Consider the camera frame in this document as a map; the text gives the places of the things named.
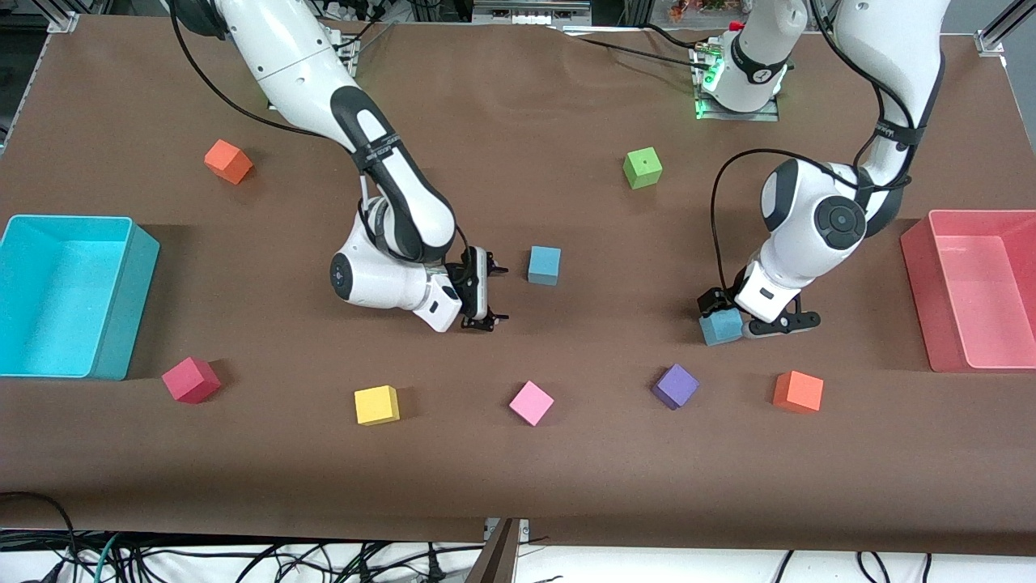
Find light blue foam cube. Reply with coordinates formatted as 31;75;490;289
527;245;563;287
699;308;745;347

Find orange foam cube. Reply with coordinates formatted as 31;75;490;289
204;139;254;185
772;370;825;415

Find purple foam cube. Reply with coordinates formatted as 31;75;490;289
652;363;700;411

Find pink foam cube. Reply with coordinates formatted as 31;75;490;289
508;380;556;428

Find yellow foam cube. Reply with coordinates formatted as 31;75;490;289
354;385;401;427

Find brown table cover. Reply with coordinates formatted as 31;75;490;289
0;15;1036;558

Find green foam cube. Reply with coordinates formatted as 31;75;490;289
622;147;664;190

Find pink plastic bin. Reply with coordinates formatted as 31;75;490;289
900;209;1036;374

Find dark metal strut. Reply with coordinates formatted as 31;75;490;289
465;520;519;583

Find red foam cube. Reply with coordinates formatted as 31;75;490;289
161;356;222;405

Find grey power strip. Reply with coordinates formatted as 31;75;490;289
473;0;592;25

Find orange background objects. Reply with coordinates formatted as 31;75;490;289
670;0;729;21

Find cyan plastic bin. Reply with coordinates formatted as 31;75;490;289
0;215;161;381

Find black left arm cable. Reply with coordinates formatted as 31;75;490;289
710;0;919;288

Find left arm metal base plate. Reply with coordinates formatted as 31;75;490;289
694;45;782;122

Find black table cable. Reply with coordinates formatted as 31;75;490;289
643;23;717;51
558;32;705;62

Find grey base cable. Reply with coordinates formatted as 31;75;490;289
348;16;397;62

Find teal floor cable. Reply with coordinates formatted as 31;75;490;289
93;530;126;583

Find black looped floor cable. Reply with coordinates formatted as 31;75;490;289
0;492;82;583

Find aluminium side rail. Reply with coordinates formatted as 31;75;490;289
0;32;51;155

